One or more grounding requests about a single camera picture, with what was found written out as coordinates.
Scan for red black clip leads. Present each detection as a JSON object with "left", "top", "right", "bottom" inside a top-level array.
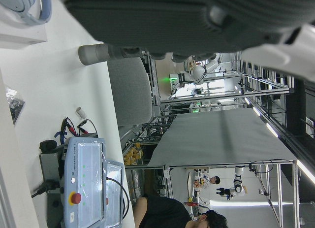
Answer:
[{"left": 54, "top": 116, "right": 99, "bottom": 150}]

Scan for person in black t-shirt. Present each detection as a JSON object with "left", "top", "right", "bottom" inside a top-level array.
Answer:
[{"left": 134, "top": 195, "right": 228, "bottom": 228}]

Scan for left white dexterous robot hand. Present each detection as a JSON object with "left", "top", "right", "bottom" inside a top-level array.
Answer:
[{"left": 53, "top": 0, "right": 315, "bottom": 81}]

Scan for light blue headphones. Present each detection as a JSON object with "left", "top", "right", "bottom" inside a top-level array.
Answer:
[{"left": 0, "top": 0, "right": 52, "bottom": 26}]

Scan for black power plug cable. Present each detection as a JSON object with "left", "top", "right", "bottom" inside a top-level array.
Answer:
[{"left": 31, "top": 179, "right": 62, "bottom": 198}]

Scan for grey robot teach pendant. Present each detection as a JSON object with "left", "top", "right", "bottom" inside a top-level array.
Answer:
[
  {"left": 60, "top": 136, "right": 109, "bottom": 228},
  {"left": 102, "top": 159, "right": 126, "bottom": 228}
]

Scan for small white tube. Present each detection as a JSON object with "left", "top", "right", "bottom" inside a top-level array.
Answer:
[{"left": 75, "top": 106, "right": 87, "bottom": 120}]

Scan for person in white coat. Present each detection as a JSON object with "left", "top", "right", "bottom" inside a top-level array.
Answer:
[{"left": 199, "top": 172, "right": 221, "bottom": 192}]

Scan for black pendant cable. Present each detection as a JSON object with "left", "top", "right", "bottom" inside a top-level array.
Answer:
[{"left": 105, "top": 177, "right": 130, "bottom": 221}]

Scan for grey office chair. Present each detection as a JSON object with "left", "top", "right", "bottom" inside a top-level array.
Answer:
[{"left": 107, "top": 56, "right": 154, "bottom": 127}]

